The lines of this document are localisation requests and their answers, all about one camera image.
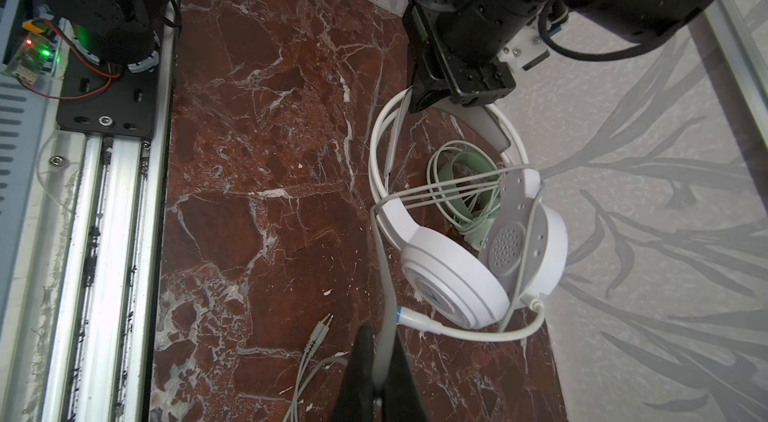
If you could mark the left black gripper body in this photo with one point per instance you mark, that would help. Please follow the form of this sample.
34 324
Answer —
471 55

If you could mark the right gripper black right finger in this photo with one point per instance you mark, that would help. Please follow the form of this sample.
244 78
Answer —
400 397

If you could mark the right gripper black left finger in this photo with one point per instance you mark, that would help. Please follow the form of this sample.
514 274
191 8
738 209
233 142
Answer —
355 401

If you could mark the mint green headphones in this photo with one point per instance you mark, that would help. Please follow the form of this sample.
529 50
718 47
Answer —
472 214

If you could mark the white headphones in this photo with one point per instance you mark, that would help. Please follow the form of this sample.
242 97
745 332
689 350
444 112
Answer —
495 294

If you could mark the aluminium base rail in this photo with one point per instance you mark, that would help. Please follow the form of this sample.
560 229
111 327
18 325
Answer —
80 233

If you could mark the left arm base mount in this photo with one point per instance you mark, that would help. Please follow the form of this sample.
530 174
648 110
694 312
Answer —
110 84

